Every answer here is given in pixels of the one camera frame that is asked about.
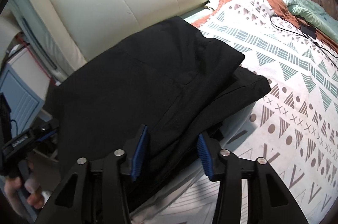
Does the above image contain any black garment with yellow print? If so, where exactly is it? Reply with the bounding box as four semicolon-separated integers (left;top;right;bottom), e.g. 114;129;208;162
42;15;272;214

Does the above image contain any person's left hand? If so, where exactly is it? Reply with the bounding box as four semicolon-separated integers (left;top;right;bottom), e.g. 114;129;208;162
4;160;46;222

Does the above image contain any blue grey nightstand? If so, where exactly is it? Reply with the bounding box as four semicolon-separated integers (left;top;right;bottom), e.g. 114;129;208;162
1;48;50;138

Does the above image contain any white patterned bedspread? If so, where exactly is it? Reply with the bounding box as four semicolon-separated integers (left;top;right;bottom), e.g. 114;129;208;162
129;0;338;224

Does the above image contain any cream padded headboard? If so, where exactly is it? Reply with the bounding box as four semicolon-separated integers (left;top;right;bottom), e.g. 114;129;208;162
18;0;239;76

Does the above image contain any black power adapter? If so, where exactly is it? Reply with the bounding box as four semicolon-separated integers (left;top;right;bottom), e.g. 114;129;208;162
300;25;317;40

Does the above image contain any rust orange blanket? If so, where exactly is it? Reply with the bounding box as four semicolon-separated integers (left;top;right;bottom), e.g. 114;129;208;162
192;0;333;48

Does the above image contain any mint green duvet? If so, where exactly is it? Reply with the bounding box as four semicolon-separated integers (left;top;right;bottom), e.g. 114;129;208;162
286;0;337;42

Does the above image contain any black adapter cable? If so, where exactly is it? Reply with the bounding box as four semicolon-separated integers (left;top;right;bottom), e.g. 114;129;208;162
268;14;338;69

